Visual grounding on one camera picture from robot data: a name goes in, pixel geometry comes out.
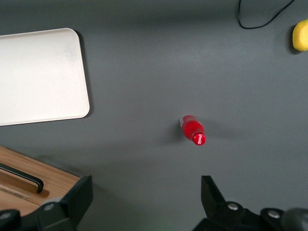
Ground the thin black table cable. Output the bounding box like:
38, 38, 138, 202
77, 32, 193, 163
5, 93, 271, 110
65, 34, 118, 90
238, 0, 295, 29

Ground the cream plastic tray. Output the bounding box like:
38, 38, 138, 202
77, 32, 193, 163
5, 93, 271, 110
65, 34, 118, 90
0, 27, 90, 127

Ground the black drawer handle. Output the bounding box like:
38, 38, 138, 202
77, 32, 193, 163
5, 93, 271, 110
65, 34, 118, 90
0, 163, 44, 194

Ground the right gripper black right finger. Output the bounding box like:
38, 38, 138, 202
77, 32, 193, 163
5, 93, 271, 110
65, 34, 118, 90
192, 175, 264, 231

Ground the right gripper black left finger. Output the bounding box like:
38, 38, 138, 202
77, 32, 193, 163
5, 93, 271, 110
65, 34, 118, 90
36, 175, 94, 231

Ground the wooden drawer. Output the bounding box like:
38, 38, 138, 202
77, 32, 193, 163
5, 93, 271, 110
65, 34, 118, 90
0, 147, 80, 201
0, 192, 44, 215

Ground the yellow lemon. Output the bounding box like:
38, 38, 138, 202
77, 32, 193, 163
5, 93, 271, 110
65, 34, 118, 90
293, 20, 308, 52

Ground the wooden drawer cabinet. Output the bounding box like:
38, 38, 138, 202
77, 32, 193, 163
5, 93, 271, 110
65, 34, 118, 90
0, 145, 81, 215

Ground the red cola bottle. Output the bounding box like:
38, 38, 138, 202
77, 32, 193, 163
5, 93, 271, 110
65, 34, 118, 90
180, 114, 207, 147

